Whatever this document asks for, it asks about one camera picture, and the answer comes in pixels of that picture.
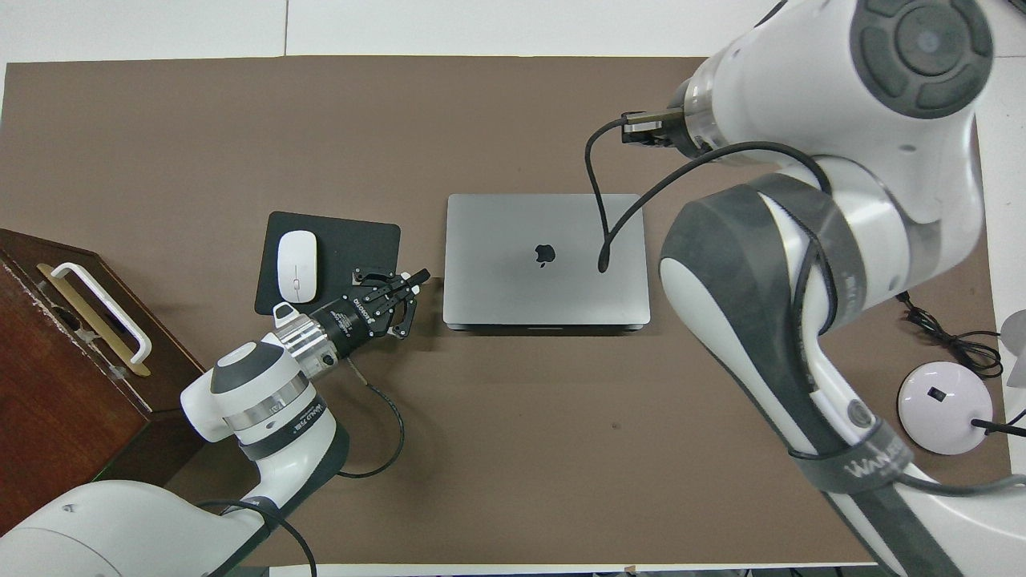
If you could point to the white computer mouse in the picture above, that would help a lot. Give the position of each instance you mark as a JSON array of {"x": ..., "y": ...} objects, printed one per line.
[{"x": 297, "y": 266}]

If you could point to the grey laptop with apple logo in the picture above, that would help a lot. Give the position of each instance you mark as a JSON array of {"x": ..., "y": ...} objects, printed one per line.
[{"x": 513, "y": 264}]

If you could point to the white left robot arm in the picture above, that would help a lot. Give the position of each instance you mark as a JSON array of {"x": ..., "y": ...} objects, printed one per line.
[{"x": 256, "y": 409}]

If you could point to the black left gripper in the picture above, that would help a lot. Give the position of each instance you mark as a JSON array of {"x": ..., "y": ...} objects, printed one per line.
[{"x": 357, "y": 320}]

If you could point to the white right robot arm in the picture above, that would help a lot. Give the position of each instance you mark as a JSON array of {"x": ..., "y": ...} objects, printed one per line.
[{"x": 801, "y": 280}]

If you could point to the brown table mat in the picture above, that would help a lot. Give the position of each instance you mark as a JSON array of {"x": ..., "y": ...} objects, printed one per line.
[{"x": 240, "y": 128}]

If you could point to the black mouse pad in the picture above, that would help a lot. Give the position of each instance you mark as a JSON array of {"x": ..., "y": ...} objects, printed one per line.
[{"x": 353, "y": 240}]

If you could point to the white desk lamp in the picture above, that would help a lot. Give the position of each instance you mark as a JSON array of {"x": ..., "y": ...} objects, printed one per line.
[{"x": 946, "y": 405}]

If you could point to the dark brown wooden box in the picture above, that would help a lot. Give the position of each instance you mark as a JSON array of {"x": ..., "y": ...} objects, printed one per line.
[{"x": 56, "y": 417}]

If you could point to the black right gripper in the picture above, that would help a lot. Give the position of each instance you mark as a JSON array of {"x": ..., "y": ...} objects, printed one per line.
[{"x": 665, "y": 138}]

